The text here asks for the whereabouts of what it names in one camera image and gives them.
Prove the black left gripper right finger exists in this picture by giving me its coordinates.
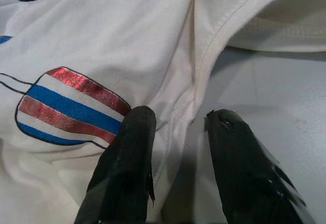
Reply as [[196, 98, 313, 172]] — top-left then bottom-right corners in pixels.
[[205, 108, 317, 224]]

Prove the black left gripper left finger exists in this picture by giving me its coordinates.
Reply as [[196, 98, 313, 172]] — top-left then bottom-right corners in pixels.
[[73, 105, 157, 224]]

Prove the white shirt with flag prints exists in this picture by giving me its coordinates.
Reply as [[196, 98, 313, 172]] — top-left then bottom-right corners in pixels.
[[0, 0, 326, 224]]

